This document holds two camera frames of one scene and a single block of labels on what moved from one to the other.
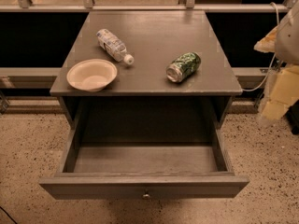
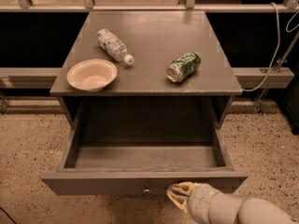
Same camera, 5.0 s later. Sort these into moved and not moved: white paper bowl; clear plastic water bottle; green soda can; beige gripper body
Moved: beige gripper body
Not moved: green soda can; clear plastic water bottle; white paper bowl
